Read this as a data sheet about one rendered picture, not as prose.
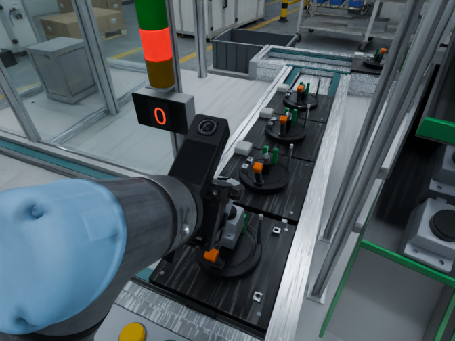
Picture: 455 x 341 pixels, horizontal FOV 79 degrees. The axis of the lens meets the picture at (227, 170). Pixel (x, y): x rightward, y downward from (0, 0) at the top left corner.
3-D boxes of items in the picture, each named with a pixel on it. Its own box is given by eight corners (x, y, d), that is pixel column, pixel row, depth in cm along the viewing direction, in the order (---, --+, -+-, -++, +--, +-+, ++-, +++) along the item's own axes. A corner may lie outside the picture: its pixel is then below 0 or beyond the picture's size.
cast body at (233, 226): (232, 249, 52) (233, 226, 48) (211, 242, 54) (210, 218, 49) (247, 218, 58) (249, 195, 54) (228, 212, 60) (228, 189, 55)
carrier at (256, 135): (313, 167, 83) (323, 131, 75) (239, 149, 91) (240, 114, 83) (325, 128, 100) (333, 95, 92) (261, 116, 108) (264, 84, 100)
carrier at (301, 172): (296, 226, 66) (306, 189, 58) (206, 198, 73) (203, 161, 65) (313, 168, 83) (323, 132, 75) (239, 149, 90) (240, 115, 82)
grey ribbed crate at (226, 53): (282, 79, 220) (286, 49, 206) (210, 68, 239) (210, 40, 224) (293, 62, 250) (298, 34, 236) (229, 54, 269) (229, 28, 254)
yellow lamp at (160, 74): (166, 90, 52) (162, 63, 49) (144, 86, 53) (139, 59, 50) (180, 80, 55) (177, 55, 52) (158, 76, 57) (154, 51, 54)
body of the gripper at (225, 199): (179, 223, 41) (124, 246, 29) (191, 167, 40) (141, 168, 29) (226, 239, 39) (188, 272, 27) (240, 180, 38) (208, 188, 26)
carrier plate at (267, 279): (265, 334, 48) (266, 329, 47) (149, 283, 55) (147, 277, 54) (295, 231, 65) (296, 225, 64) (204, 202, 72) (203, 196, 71)
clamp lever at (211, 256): (221, 269, 53) (213, 260, 46) (211, 265, 53) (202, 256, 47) (227, 251, 54) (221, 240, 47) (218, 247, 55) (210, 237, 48)
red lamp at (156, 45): (162, 63, 48) (158, 32, 45) (139, 59, 50) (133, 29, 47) (177, 54, 52) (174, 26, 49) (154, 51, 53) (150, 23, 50)
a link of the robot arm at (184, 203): (112, 166, 25) (193, 191, 22) (143, 166, 29) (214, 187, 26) (96, 246, 25) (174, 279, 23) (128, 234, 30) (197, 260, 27)
